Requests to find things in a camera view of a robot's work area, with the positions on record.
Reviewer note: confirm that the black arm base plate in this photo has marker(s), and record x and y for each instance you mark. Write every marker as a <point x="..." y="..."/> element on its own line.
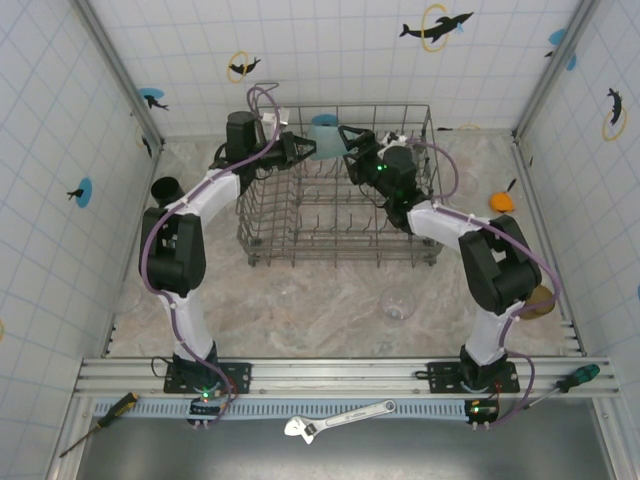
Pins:
<point x="440" y="375"/>
<point x="240" y="375"/>

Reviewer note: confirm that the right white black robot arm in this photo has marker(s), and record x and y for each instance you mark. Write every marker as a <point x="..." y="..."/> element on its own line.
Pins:
<point x="505" y="270"/>

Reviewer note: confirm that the fish blue oval sticker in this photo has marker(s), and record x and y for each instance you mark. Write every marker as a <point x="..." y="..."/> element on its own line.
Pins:
<point x="325" y="119"/>

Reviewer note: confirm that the black mug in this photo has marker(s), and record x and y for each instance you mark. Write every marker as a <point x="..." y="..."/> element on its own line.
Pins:
<point x="167" y="190"/>

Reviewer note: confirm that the green black screwdriver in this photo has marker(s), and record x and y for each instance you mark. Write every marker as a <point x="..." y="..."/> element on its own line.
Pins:
<point x="575" y="377"/>

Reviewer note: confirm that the black controller board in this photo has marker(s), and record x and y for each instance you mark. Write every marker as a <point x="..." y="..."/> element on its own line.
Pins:
<point x="480" y="411"/>
<point x="205" y="407"/>

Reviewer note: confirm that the shark blue oval sticker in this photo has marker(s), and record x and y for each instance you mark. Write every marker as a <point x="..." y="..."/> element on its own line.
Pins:
<point x="150" y="95"/>

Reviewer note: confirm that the seal blue oval sticker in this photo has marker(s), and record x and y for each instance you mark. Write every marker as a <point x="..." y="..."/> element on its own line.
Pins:
<point x="85" y="192"/>

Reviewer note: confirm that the silver adjustable wrench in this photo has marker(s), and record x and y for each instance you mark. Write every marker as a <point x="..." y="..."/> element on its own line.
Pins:
<point x="340" y="417"/>

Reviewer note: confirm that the aluminium frame post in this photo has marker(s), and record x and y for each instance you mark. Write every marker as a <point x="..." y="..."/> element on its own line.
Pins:
<point x="545" y="90"/>
<point x="125" y="75"/>

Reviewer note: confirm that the aluminium mounting rail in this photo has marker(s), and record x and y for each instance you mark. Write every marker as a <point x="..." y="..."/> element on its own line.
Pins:
<point x="340" y="375"/>

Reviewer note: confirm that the brown translucent plastic cup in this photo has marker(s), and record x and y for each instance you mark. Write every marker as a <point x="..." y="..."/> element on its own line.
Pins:
<point x="542" y="302"/>

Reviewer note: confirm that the light blue plastic cup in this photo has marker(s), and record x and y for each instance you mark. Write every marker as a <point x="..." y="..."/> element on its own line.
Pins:
<point x="326" y="142"/>

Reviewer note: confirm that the clear plastic cup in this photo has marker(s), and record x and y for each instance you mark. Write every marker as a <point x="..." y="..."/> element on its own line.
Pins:
<point x="397" y="305"/>

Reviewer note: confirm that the yellow black screwdriver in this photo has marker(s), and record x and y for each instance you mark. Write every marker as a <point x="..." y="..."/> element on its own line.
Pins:
<point x="112" y="412"/>

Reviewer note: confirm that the blue blob wall sticker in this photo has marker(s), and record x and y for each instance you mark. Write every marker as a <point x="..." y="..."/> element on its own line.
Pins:
<point x="557" y="36"/>

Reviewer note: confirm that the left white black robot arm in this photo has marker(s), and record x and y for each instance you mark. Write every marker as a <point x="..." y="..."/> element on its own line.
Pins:
<point x="172" y="250"/>

